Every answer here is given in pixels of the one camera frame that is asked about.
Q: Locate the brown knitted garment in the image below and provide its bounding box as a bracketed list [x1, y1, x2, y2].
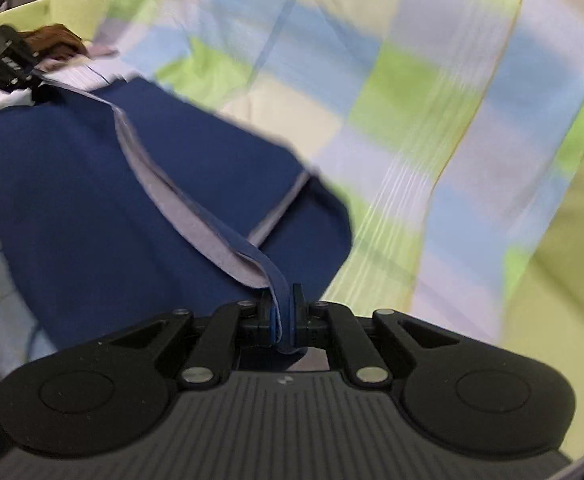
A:
[19, 24, 90, 61]

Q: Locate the green covered sofa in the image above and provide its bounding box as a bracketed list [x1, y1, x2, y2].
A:
[0, 0, 584, 458]

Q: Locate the navy blue garment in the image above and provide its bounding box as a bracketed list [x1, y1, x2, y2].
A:
[0, 77, 355, 356]

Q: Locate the blue green checked blanket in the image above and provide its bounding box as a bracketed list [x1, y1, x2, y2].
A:
[0, 0, 584, 376]

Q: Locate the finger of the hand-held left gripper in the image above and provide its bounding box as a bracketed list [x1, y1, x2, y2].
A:
[28, 80, 68, 107]

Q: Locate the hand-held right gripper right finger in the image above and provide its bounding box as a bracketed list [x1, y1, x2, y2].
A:
[292, 284, 463, 390]

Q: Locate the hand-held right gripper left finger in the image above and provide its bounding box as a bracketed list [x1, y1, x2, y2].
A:
[97, 292, 280, 389]

